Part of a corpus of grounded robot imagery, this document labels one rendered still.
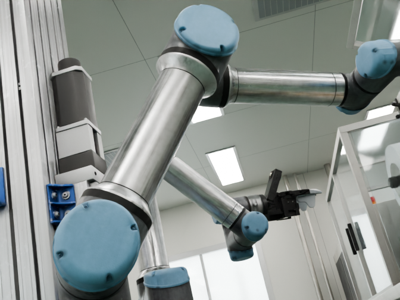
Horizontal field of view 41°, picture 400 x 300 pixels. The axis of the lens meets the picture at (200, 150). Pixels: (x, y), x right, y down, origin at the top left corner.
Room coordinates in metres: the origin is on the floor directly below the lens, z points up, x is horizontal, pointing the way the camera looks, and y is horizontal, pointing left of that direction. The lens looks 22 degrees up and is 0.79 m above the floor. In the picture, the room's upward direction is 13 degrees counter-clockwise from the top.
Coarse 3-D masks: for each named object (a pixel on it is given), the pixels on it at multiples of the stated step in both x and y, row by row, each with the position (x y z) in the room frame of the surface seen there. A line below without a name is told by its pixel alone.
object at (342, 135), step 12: (372, 120) 2.09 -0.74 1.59; (384, 120) 2.09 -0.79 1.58; (348, 132) 2.12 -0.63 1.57; (336, 144) 2.27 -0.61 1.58; (348, 144) 2.11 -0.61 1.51; (336, 156) 2.40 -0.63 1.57; (348, 156) 2.11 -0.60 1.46; (336, 180) 2.68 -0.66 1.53; (360, 180) 2.11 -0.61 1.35; (360, 192) 2.11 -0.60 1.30; (372, 204) 2.10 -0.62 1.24; (348, 216) 2.68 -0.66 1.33; (372, 216) 2.11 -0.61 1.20; (336, 228) 3.26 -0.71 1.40; (348, 228) 2.64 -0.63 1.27; (372, 228) 2.12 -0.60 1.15; (384, 240) 2.11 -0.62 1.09; (360, 252) 2.68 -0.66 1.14; (384, 252) 2.11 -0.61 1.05; (348, 264) 3.26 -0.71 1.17; (396, 276) 2.11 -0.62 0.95; (372, 288) 2.68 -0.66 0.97
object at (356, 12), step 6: (354, 0) 1.69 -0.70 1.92; (360, 0) 1.68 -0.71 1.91; (354, 6) 1.73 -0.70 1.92; (360, 6) 1.72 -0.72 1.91; (354, 12) 1.77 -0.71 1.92; (354, 18) 1.81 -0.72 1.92; (354, 24) 1.85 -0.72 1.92; (354, 30) 1.89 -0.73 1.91; (348, 36) 1.94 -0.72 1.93; (354, 36) 1.93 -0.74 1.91; (348, 42) 1.99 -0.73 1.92; (354, 42) 1.98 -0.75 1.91; (354, 48) 2.02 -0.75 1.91
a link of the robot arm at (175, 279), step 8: (152, 272) 1.34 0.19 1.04; (160, 272) 1.33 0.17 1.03; (168, 272) 1.33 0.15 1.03; (176, 272) 1.34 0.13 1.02; (184, 272) 1.36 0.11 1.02; (144, 280) 1.36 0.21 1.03; (152, 280) 1.33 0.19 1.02; (160, 280) 1.33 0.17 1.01; (168, 280) 1.33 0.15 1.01; (176, 280) 1.33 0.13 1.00; (184, 280) 1.35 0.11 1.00; (152, 288) 1.33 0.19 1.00; (160, 288) 1.33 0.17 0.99; (168, 288) 1.32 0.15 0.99; (176, 288) 1.33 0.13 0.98; (184, 288) 1.34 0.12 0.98; (144, 296) 1.41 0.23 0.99; (152, 296) 1.34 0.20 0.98; (160, 296) 1.33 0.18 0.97; (168, 296) 1.32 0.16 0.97; (176, 296) 1.33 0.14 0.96; (184, 296) 1.34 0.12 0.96; (192, 296) 1.37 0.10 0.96
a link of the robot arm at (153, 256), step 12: (156, 204) 1.50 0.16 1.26; (156, 216) 1.49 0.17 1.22; (156, 228) 1.48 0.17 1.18; (156, 240) 1.48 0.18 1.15; (144, 252) 1.47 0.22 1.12; (156, 252) 1.47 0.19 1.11; (144, 264) 1.48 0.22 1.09; (156, 264) 1.47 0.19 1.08; (168, 264) 1.51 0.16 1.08; (144, 288) 1.46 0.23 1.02
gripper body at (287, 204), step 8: (280, 192) 1.61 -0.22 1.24; (264, 200) 1.59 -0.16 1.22; (280, 200) 1.61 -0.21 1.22; (288, 200) 1.62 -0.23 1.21; (264, 208) 1.59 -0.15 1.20; (272, 208) 1.62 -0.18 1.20; (280, 208) 1.63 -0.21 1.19; (288, 208) 1.62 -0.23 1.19; (296, 208) 1.63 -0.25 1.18; (272, 216) 1.64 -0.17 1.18; (280, 216) 1.64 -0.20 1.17; (288, 216) 1.62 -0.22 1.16
